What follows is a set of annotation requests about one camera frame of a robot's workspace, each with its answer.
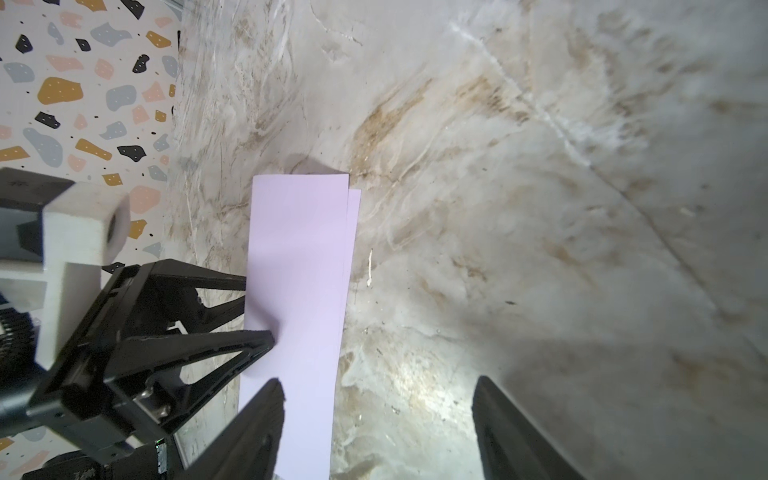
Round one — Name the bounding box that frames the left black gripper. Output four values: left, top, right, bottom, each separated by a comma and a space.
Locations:
1, 259, 275, 479

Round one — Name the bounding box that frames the lilac square paper sheet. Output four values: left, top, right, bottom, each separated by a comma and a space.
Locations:
238, 174, 361, 479

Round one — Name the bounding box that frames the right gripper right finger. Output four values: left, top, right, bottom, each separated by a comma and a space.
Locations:
472, 376, 584, 480

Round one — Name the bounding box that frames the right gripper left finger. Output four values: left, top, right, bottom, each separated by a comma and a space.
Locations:
180, 378, 285, 480

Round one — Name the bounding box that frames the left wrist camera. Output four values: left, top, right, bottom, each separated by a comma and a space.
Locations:
1, 168, 130, 369

